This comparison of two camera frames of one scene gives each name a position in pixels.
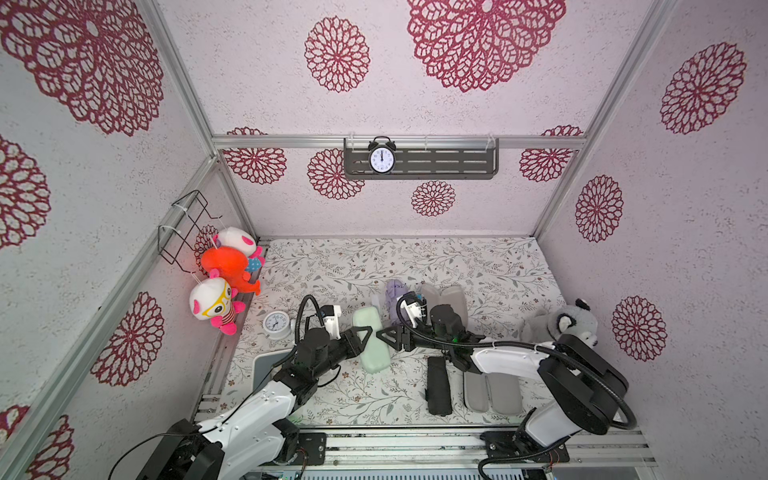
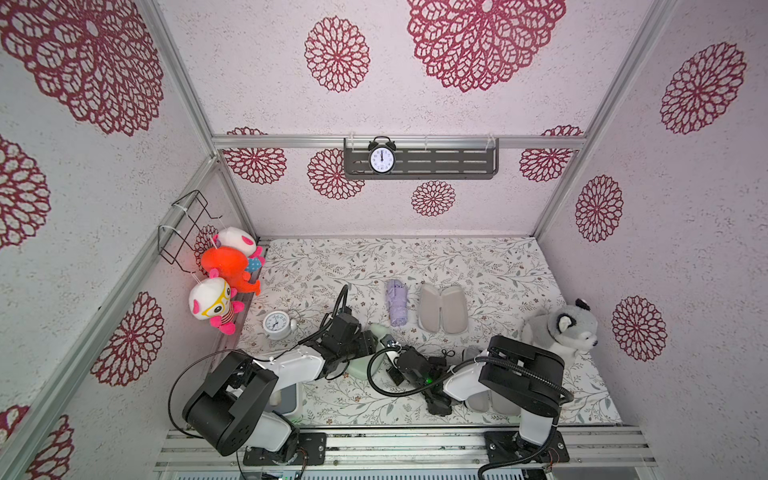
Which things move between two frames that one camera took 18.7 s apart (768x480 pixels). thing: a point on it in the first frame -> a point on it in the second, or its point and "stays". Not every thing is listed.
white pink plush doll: (242, 240) stays
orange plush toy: (230, 265) stays
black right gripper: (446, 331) -> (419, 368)
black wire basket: (178, 238) stays
